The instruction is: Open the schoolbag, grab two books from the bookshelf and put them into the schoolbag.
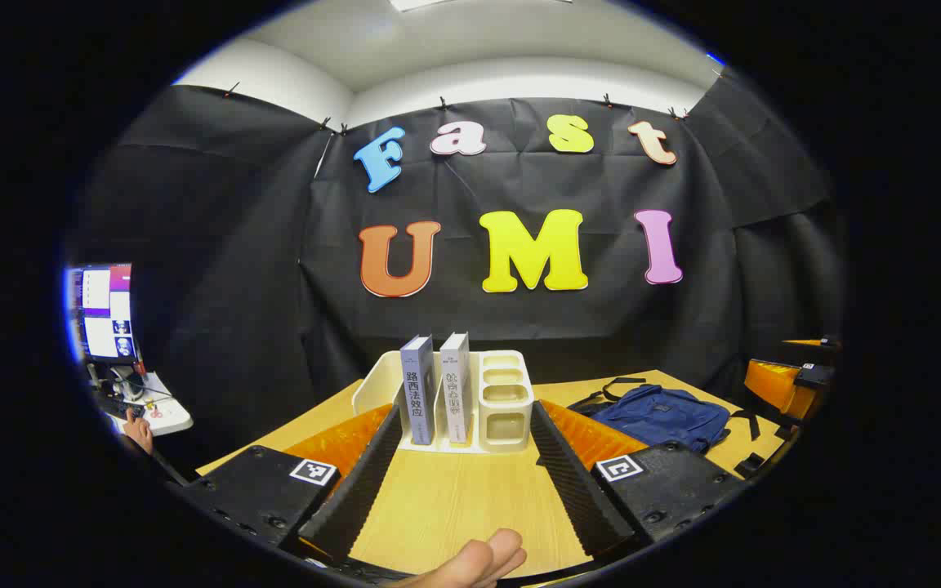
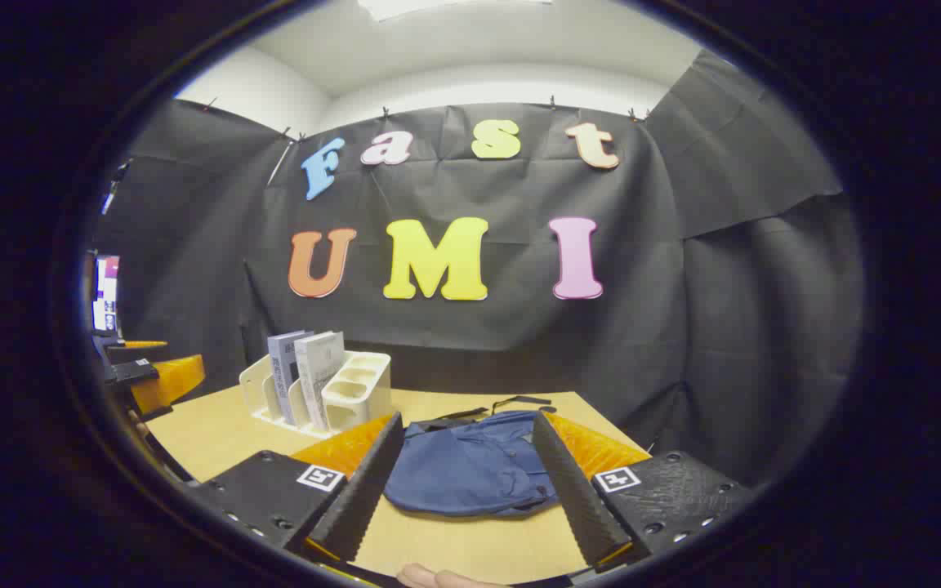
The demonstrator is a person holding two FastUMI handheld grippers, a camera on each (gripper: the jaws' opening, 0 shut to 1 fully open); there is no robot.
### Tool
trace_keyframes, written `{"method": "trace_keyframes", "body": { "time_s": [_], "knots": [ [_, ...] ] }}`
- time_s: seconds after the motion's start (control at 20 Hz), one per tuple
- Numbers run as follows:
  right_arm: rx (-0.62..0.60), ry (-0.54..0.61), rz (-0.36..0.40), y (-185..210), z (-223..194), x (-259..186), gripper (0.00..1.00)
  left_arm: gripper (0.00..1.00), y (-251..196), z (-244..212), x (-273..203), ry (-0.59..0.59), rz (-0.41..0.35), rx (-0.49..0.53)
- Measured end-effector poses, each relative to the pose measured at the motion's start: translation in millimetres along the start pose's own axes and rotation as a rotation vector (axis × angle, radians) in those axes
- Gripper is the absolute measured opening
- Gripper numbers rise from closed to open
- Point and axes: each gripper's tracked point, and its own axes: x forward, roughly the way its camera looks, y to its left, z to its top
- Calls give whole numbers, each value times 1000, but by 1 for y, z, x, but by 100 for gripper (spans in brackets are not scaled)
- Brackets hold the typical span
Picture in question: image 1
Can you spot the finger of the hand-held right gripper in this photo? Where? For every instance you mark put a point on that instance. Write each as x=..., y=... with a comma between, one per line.
x=769, y=384
x=805, y=343

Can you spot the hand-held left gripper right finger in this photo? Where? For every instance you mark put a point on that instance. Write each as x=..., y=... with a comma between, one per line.
x=573, y=482

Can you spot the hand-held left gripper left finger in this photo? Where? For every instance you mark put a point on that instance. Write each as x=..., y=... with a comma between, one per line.
x=364, y=490

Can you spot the white bookshelf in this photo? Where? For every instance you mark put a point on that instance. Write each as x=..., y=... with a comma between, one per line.
x=505, y=408

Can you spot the blue schoolbag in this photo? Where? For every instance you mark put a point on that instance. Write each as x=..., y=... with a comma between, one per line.
x=658, y=416

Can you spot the grey book with figure cover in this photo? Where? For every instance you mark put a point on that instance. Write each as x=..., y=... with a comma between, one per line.
x=417, y=392

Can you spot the grey book with white cover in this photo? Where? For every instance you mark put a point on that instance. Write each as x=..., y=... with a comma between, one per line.
x=456, y=384

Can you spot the white side desk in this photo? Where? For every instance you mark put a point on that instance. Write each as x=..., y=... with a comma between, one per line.
x=168, y=420

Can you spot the black backdrop cloth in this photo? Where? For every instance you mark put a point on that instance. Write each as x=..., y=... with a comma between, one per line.
x=274, y=286

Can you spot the computer monitor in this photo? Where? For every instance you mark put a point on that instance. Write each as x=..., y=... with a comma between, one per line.
x=103, y=314

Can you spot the ceiling light panel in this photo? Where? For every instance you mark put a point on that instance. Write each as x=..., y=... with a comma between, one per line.
x=421, y=4

